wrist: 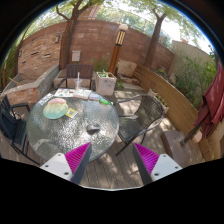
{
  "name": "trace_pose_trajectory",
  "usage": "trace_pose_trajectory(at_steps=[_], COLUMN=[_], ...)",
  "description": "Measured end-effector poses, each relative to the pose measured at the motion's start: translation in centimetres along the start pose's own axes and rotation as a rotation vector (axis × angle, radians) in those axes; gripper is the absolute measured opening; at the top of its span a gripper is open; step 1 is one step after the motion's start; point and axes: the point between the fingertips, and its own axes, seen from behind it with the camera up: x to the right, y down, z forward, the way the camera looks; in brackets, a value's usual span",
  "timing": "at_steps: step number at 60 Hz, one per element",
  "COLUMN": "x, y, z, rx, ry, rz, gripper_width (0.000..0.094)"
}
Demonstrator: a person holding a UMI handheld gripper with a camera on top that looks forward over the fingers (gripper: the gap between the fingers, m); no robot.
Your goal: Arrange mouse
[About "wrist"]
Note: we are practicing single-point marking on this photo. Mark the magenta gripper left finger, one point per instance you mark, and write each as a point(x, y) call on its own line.
point(70, 166)

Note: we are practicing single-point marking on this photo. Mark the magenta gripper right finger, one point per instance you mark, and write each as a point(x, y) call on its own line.
point(153, 166)

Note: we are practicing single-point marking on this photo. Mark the grey computer mouse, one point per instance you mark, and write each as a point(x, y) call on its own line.
point(93, 127)

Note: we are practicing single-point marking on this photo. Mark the concrete umbrella base block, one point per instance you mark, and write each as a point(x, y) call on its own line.
point(186, 155)

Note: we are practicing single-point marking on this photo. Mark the round glass patio table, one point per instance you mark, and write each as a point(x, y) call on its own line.
point(50, 136)

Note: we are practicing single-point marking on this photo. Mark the yellow square card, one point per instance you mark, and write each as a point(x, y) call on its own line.
point(71, 113)

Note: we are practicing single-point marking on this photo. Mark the black mesh patio chair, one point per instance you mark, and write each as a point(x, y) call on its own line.
point(149, 115)

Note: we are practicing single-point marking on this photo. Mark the green marker pen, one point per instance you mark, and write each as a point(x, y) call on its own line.
point(103, 101)

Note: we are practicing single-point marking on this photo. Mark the white remote on table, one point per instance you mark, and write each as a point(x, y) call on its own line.
point(45, 99)

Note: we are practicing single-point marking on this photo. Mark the open book on table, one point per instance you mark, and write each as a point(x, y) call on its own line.
point(80, 93)

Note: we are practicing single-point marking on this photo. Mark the dark blue chair on left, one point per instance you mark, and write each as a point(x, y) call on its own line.
point(14, 128)

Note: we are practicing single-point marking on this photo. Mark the folded red patio umbrella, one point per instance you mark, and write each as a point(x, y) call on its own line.
point(212, 108)

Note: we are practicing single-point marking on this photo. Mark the clear plastic cup with straw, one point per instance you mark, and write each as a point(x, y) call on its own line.
point(77, 82)

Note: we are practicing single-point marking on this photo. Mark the white square planter pot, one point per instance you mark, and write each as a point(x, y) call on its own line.
point(105, 83)

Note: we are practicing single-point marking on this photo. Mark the dark wooden chair behind table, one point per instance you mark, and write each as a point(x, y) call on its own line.
point(66, 77)

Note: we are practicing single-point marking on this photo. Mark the right tree trunk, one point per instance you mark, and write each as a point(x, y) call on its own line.
point(154, 39)

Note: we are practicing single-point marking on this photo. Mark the tree trunk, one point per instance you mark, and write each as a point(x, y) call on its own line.
point(154, 39)
point(78, 7)

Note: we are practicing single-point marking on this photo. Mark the left tree trunk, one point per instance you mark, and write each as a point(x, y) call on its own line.
point(78, 7)

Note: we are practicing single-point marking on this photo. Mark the white wall mailbox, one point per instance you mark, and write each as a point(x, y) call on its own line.
point(76, 56)

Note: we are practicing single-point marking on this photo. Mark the wooden garden lamp post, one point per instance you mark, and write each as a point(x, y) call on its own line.
point(118, 43)

